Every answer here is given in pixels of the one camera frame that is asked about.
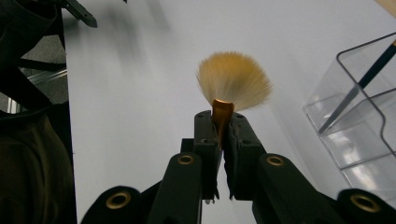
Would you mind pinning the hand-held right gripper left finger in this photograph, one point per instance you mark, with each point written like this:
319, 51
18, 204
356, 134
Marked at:
207, 149

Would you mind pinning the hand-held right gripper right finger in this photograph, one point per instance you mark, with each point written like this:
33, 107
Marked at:
243, 155

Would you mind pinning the tan fluffy makeup brush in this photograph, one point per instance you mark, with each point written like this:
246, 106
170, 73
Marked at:
233, 81

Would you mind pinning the clear acrylic organizer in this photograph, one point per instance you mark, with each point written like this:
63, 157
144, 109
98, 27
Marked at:
358, 146

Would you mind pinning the wooden table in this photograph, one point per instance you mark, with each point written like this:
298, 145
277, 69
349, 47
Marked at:
389, 6

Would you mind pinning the aluminium rail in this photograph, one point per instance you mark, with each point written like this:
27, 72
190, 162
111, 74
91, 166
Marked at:
46, 77

